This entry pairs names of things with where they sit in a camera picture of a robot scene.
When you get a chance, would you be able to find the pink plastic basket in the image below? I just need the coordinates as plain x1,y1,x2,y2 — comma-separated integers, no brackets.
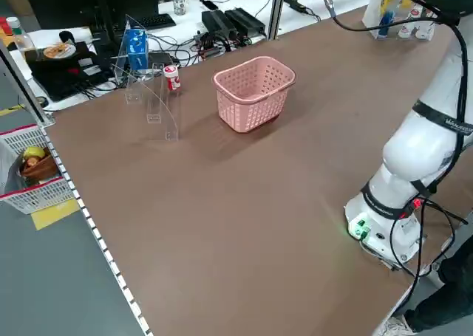
212,56,297,134

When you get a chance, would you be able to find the blue drink carton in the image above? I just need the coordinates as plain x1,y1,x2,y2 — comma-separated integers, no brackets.
125,28,151,73

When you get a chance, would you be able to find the clear acrylic drinks tray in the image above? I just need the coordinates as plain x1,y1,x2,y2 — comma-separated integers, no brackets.
361,0,437,41

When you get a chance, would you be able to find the white basket red trim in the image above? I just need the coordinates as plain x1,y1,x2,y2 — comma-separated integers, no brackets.
0,123,78,216

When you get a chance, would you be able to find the clear acrylic stepped shelf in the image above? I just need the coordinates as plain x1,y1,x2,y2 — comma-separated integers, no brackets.
112,14,182,142

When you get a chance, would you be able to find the small red white bottle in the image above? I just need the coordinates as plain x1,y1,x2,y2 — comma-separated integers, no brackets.
163,64,182,92

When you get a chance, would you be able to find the black power adapter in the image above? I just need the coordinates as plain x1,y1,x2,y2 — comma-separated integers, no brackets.
201,9,237,38
224,7,267,34

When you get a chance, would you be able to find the black keyboard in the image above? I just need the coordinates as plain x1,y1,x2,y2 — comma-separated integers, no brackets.
127,13,177,30

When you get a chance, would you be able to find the black power strip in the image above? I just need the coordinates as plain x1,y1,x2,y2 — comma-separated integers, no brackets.
282,0,308,15

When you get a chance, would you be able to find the yellow paper sheet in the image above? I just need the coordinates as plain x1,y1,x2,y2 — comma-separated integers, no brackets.
31,199,81,231

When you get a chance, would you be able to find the black case with disc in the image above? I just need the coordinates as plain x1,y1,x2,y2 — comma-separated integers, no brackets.
25,40,115,103

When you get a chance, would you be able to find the black monitor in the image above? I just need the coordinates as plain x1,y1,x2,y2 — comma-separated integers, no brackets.
94,0,160,52

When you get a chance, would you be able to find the brown woven bowl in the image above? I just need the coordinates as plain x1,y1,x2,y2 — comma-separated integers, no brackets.
20,154,60,184

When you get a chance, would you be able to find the blue label bottle white cap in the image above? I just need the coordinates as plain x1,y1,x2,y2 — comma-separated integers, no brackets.
378,10,395,38

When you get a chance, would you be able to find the yellow toy fruit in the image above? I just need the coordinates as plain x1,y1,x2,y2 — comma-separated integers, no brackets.
24,146,47,162

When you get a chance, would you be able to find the person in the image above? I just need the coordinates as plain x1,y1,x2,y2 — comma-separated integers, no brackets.
376,236,473,336

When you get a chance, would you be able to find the clear bottle white cap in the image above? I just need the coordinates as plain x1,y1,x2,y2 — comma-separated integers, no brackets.
5,16,37,53

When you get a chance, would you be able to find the aluminium frame post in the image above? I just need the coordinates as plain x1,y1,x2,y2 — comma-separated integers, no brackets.
268,0,286,41

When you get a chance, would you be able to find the black base cable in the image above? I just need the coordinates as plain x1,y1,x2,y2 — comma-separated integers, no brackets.
391,197,470,278

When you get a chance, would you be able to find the aluminium table corner post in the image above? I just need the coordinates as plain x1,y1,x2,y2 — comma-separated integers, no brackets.
0,38,56,127

